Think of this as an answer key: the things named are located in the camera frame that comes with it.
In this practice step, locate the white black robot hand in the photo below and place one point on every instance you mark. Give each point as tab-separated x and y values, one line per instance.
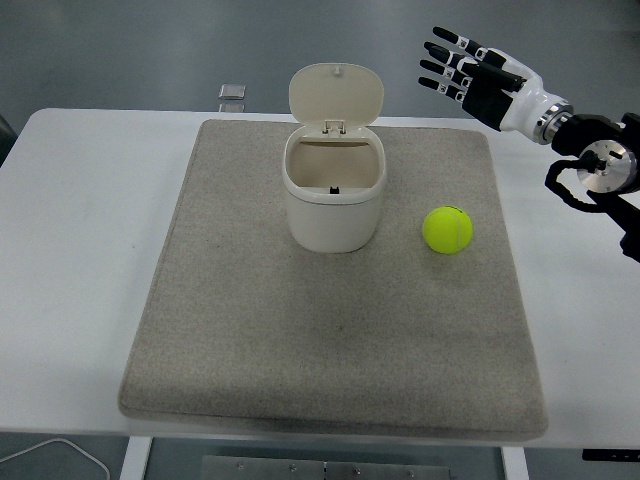
525	95

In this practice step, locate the white table leg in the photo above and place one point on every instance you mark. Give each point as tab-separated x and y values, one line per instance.
136	460
514	465

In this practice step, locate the square metal floor plate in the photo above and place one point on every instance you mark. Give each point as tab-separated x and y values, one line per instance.
232	91
231	107

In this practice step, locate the yellow tennis ball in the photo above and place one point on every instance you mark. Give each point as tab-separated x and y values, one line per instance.
447	230

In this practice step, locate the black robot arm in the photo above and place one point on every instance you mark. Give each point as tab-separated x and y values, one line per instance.
600	150

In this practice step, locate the grey metal plate with screws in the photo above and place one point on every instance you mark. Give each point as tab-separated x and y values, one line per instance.
325	470

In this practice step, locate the beige fabric mat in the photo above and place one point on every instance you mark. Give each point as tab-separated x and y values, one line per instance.
325	325

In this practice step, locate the cream plastic bin with lid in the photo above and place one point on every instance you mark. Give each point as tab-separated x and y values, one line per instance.
332	210

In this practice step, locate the black table control panel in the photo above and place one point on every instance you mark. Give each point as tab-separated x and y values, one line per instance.
612	455

